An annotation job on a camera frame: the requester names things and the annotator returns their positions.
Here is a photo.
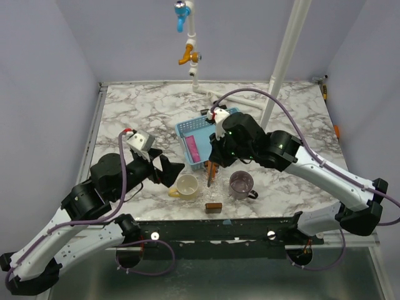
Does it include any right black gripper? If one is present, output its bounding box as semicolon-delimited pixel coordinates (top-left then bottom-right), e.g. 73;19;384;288
209;128;255;169

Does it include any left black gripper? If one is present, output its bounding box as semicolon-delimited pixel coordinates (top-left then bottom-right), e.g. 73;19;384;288
112;148;186;201

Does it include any yellow ceramic mug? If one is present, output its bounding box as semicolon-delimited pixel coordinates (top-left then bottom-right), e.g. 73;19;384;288
168;174;199;200

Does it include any orange toothpaste tube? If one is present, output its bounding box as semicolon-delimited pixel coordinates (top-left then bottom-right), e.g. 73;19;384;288
212;162;218;182

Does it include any light blue plastic basket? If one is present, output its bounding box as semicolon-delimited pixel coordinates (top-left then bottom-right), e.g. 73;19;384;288
174;107;243;173

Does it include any purple plastic cup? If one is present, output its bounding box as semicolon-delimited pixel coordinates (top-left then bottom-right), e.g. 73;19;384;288
229;171;259;200

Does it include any grey toothbrush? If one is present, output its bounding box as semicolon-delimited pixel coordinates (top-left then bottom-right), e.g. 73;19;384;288
207;161;213;188

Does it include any clear tray with brown ends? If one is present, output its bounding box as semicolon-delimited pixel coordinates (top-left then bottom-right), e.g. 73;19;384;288
203;161;223;214

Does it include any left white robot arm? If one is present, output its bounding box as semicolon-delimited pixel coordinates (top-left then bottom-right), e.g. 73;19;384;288
1;153;143;296

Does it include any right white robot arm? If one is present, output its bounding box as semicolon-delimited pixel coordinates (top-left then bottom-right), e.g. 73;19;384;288
206;109;388;245

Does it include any pink toothbrush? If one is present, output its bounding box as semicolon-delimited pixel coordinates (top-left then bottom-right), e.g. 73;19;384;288
185;135;201;163

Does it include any white horizontal pipe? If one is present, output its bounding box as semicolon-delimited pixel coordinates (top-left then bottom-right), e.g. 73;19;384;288
193;87;266;110

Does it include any orange brass tap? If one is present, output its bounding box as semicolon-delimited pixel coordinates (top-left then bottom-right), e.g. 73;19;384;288
178;44;202;66

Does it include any yellow tool in corner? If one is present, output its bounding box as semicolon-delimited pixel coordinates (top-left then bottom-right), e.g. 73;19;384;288
312;74;328;102

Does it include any white vertical pipe with fittings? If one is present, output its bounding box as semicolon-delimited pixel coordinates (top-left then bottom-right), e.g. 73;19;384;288
186;1;200;93

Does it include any blue tap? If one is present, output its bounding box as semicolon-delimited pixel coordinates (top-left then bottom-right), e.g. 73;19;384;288
174;1;191;33

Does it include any white diagonal pole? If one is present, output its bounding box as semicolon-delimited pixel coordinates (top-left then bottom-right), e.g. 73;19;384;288
260;0;313;126

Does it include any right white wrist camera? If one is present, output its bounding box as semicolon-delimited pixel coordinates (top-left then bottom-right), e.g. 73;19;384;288
206;108;230;141

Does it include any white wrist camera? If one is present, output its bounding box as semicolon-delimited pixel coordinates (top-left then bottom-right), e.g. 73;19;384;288
206;108;230;141
127;130;155;162

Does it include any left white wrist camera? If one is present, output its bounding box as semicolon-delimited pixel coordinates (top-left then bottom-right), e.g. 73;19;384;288
127;130;155;162

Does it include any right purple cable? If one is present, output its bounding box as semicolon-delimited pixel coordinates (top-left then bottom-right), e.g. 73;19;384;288
211;87;400;271

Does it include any purple cable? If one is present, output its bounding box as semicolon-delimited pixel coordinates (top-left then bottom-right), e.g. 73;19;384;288
211;87;400;271
4;129;176;294

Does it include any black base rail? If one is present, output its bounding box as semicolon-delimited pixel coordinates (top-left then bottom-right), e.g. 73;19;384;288
64;215;326;260

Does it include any orange clip on wall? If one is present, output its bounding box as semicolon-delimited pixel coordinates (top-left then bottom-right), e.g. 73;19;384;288
334;125;340;139

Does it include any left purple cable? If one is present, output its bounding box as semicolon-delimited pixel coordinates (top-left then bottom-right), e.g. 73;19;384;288
4;129;176;294

